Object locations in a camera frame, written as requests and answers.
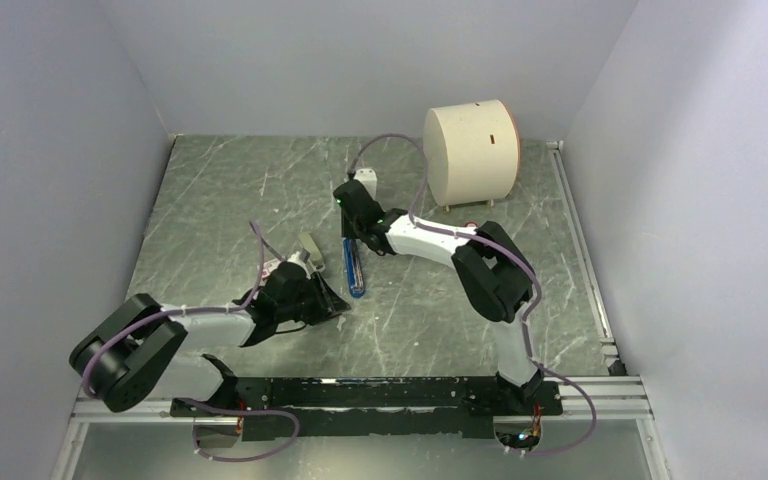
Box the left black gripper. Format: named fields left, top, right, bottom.
left=276, top=270, right=350, bottom=325

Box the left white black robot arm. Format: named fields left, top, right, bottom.
left=69, top=261, right=351, bottom=416

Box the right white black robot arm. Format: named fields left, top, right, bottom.
left=333, top=179, right=544, bottom=414

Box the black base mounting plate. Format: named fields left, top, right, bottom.
left=170, top=376, right=563, bottom=441

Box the cream cylindrical drum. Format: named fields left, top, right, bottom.
left=422, top=99, right=521, bottom=209

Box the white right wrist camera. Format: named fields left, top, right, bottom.
left=354, top=168, right=378, bottom=200

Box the aluminium rail frame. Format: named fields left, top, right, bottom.
left=49, top=140, right=673, bottom=480

